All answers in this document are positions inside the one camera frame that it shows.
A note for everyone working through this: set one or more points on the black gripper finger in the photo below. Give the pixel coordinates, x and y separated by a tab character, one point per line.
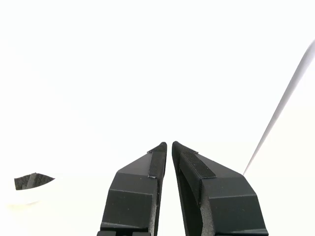
130	204
231	211

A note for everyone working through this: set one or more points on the white ceramic bowl with spout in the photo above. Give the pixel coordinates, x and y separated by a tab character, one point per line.
29	196

